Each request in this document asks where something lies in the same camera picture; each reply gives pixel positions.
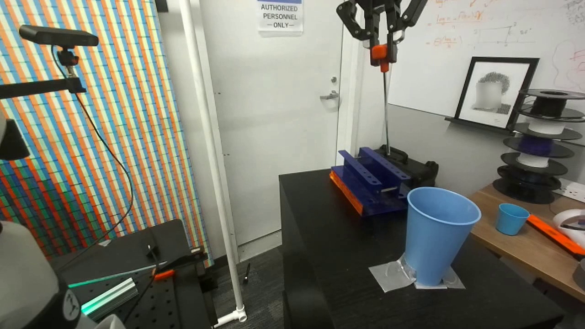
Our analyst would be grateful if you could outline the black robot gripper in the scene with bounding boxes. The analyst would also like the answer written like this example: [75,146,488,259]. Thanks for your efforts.
[336,0,428,46]

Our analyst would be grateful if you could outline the large blue plastic cup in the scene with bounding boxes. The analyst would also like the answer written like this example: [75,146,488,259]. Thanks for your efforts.
[404,186,481,285]

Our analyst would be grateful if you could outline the small blue cup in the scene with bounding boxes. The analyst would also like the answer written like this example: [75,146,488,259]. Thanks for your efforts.
[495,203,530,236]

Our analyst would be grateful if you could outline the authorized personnel sign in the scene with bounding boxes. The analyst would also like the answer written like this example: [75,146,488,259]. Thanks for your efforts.
[258,0,305,33]

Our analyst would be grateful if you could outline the framed portrait picture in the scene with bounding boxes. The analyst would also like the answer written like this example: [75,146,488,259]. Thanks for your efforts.
[452,56,539,131]

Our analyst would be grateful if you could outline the blue and orange stepped rack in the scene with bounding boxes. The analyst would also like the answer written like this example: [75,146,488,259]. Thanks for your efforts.
[329,148,410,217]

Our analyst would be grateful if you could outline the white support pole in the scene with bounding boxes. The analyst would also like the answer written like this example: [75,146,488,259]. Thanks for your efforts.
[177,0,247,329]

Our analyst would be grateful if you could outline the stack of filament spools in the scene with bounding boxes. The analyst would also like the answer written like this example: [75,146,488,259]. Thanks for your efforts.
[492,89,585,205]

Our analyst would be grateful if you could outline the black cabinet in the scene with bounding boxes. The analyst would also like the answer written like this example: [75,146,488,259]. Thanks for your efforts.
[278,166,565,329]

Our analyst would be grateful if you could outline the grey tape patch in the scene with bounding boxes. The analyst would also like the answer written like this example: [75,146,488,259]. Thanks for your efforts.
[369,259,464,292]

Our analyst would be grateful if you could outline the wooden desk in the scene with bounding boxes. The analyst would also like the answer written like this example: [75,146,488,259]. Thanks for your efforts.
[470,184,585,301]

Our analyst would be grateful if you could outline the orange tool on desk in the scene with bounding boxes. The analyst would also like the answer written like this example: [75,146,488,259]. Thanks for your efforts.
[527,214,585,259]

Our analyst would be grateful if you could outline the black optical breadboard table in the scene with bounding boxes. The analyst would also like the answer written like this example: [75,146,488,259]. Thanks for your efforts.
[53,219,216,329]

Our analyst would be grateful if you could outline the door handle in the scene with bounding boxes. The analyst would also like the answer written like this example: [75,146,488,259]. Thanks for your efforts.
[320,89,340,100]

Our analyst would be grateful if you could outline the black camera on stand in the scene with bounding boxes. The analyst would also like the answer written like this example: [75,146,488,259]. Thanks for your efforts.
[18,25,99,47]

